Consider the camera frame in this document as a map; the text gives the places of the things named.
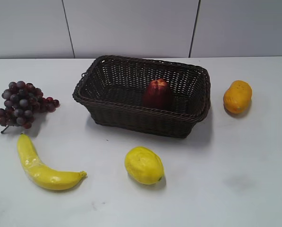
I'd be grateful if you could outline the red apple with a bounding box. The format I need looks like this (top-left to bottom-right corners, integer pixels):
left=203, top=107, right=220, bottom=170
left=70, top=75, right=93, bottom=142
left=142, top=79, right=173, bottom=111

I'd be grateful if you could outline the black woven basket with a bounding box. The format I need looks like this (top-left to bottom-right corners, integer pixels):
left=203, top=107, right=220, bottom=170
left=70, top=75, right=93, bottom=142
left=73, top=55, right=211, bottom=138

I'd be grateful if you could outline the yellow lemon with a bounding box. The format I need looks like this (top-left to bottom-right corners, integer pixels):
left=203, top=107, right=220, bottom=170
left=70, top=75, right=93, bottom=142
left=124, top=146, right=164, bottom=185

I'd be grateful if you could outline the orange fruit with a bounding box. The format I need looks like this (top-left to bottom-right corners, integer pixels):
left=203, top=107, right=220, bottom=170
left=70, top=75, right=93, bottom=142
left=223, top=80, right=252, bottom=114

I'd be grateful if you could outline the yellow banana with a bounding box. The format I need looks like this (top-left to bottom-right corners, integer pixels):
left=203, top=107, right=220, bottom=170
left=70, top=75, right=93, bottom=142
left=17, top=134, right=87, bottom=191

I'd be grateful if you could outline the purple grape bunch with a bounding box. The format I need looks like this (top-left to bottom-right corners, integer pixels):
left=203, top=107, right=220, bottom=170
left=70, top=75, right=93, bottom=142
left=0, top=81, right=60, bottom=134

